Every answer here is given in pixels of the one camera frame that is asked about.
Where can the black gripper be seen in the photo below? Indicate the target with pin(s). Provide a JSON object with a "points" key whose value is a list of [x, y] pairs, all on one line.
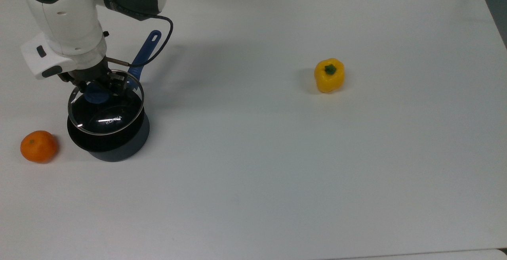
{"points": [[93, 75]]}

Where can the glass lid with blue knob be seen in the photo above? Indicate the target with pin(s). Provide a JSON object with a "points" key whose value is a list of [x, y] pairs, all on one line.
{"points": [[95, 97]]}

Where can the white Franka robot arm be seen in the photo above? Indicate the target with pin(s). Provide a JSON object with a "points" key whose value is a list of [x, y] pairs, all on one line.
{"points": [[67, 14]]}

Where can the orange mandarin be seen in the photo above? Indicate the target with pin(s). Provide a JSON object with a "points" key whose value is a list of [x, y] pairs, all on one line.
{"points": [[39, 147]]}

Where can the yellow bell pepper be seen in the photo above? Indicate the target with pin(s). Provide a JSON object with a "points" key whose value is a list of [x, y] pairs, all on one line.
{"points": [[329, 77]]}

